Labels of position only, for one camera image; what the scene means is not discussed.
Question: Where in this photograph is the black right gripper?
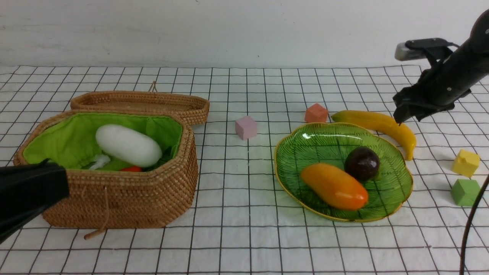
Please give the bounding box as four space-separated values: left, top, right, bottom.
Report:
393 58 471 125

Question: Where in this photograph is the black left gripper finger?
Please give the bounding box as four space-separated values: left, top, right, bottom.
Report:
0 160 70 243

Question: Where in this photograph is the yellow toy banana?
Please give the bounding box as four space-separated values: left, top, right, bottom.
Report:
331 110 417 161

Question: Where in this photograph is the purple toy mangosteen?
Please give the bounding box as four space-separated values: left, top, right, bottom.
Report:
344 146 381 182

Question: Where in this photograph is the orange toy carrot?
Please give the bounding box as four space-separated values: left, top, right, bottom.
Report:
120 166 143 173

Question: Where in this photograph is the orange toy mango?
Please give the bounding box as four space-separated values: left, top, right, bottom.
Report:
300 162 369 211

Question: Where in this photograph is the white toy radish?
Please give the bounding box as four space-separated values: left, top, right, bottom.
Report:
96 124 163 168

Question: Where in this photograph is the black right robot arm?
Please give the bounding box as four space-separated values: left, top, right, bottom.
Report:
393 11 489 124

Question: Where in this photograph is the woven rattan basket green lining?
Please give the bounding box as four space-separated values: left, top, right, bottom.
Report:
13 109 199 229

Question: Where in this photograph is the yellow foam cube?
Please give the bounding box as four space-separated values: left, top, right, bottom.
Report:
451 149 481 178

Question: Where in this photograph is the green leaf-shaped glass plate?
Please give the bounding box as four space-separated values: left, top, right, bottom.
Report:
274 123 413 223

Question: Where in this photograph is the orange foam cube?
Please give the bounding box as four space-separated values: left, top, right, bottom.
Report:
304 103 329 123

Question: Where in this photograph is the green foam cube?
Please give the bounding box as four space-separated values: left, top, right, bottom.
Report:
451 179 481 207

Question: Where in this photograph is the pink foam cube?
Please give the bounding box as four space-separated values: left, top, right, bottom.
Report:
235 116 258 141

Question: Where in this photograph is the woven rattan basket lid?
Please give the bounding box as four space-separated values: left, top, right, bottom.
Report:
70 82 210 125

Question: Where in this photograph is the white grid tablecloth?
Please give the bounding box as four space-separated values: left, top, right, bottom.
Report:
0 66 488 275

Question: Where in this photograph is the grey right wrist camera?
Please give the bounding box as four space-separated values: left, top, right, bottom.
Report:
394 38 459 66

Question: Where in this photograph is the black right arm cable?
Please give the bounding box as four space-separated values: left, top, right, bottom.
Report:
459 174 489 275

